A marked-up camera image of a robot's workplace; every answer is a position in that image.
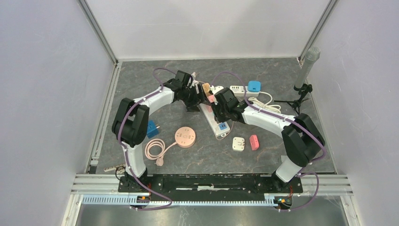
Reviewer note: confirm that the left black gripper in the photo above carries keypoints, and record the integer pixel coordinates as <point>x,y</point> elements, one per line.
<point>191,107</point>

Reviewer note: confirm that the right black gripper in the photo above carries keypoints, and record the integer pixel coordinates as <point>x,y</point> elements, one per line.
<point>218,117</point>

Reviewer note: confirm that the beige cube adapter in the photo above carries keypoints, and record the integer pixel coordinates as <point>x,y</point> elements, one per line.
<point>206,89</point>

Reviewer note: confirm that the pink cube adapter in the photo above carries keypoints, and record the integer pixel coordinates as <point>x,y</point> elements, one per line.
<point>211,98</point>

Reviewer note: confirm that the white power strip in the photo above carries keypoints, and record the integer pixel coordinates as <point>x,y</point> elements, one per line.
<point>220,130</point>
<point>240,91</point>

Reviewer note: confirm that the white usb charger plug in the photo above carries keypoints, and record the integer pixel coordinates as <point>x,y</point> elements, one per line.
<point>238,144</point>

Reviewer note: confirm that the pink round socket base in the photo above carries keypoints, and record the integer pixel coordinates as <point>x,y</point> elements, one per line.
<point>185,137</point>

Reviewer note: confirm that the pink plug adapter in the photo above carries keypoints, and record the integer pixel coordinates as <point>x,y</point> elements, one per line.
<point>254,143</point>

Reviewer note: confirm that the blue cube socket adapter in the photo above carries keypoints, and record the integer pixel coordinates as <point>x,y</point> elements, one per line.
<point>152,129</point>

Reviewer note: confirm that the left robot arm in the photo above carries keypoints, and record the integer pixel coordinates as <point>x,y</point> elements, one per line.
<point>131,121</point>

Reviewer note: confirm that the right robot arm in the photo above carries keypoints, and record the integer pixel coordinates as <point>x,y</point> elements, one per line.
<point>301,138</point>

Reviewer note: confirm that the light blue square plug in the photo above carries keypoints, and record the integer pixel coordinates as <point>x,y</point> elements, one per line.
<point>254,86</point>

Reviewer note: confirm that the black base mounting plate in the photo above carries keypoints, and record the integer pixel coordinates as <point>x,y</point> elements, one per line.
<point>208,187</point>

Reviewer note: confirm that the grey microphone on stand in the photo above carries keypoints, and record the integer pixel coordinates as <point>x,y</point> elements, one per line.
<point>303,89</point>

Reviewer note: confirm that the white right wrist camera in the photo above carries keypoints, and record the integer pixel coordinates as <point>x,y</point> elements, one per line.
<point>216,89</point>

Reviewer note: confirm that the light blue cable duct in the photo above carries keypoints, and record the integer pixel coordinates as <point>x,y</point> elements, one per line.
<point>133,200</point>

